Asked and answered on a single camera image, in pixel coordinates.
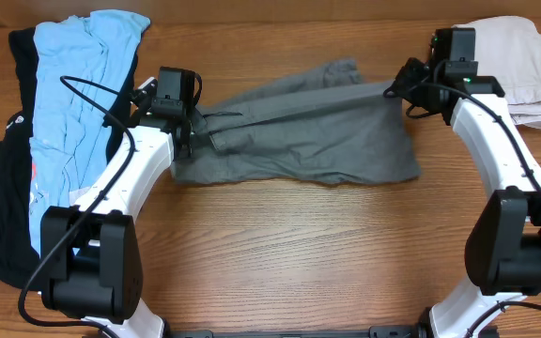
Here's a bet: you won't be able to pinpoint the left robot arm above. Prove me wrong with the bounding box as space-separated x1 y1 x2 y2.
37 67 202 337

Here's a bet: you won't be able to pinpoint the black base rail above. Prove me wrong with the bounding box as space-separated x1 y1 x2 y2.
159 325 433 338

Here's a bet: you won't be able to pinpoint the folded beige shorts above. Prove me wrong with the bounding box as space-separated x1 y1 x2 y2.
461 16 541 130

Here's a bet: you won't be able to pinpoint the grey shorts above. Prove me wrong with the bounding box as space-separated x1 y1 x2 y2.
171 59 421 185

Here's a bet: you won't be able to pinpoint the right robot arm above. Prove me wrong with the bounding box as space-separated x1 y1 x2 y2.
369 28 541 338

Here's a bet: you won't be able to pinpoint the light blue t-shirt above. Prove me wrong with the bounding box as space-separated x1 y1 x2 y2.
28 9 150 251

